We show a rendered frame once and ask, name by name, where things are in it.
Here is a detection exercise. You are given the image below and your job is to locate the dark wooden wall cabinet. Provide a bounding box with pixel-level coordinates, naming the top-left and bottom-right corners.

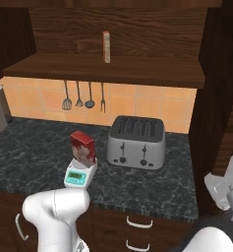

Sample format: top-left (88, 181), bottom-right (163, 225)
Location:
top-left (2, 0), bottom-right (208, 90)

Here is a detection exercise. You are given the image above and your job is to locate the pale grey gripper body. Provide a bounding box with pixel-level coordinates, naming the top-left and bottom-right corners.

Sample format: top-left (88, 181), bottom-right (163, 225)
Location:
top-left (204, 148), bottom-right (233, 212)

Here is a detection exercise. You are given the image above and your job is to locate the white cabinet door handle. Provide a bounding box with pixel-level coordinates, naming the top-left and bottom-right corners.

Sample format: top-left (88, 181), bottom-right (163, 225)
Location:
top-left (15, 213), bottom-right (29, 242)

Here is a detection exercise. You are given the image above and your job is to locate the dark wooden drawer front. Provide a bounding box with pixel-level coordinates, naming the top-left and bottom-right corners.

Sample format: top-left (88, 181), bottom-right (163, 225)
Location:
top-left (91, 233), bottom-right (188, 252)
top-left (91, 207), bottom-right (194, 238)

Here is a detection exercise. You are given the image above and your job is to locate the white digital scale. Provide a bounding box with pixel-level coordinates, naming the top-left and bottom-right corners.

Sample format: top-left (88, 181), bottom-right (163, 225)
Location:
top-left (63, 157), bottom-right (98, 190)

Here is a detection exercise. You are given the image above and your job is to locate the dark wooden base cabinet door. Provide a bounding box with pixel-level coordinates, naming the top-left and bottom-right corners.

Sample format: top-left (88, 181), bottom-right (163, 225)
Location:
top-left (0, 189), bottom-right (40, 252)

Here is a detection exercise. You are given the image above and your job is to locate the hanging whisk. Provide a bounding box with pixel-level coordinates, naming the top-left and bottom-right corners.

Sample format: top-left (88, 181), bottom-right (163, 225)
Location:
top-left (74, 81), bottom-right (85, 108)

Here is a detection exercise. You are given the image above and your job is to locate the red cereal box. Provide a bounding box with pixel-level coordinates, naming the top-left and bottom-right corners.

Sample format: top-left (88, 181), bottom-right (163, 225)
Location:
top-left (70, 130), bottom-right (97, 168)

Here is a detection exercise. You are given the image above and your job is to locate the brown wooden cabinet door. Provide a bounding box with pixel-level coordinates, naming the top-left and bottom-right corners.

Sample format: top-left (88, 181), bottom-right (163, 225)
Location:
top-left (211, 78), bottom-right (233, 177)

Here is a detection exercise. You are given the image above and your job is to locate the hanging slotted spatula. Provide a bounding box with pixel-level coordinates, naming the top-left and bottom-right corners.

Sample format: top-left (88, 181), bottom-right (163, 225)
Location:
top-left (61, 80), bottom-right (74, 111)

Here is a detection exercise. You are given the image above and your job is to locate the orange box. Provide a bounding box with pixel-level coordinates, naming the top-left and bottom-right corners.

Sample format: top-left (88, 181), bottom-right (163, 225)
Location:
top-left (101, 31), bottom-right (111, 64)

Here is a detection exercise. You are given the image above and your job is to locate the silver four-slot toaster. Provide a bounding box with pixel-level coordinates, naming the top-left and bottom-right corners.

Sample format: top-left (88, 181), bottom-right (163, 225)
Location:
top-left (106, 114), bottom-right (167, 171)

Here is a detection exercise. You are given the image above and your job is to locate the hanging ladle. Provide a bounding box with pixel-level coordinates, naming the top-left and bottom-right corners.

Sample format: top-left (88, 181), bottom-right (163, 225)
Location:
top-left (84, 81), bottom-right (96, 109)

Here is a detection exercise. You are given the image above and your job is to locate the white drawer handle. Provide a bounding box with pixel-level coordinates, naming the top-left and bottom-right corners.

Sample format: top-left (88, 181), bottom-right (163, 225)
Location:
top-left (125, 238), bottom-right (151, 252)
top-left (125, 215), bottom-right (154, 229)

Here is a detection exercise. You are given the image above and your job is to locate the tall dark wooden cabinet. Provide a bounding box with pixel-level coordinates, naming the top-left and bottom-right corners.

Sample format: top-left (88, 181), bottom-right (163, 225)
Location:
top-left (188, 0), bottom-right (233, 220)

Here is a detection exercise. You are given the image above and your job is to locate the hanging meat fork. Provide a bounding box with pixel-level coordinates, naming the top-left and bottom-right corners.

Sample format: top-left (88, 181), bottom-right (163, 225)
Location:
top-left (99, 82), bottom-right (107, 114)

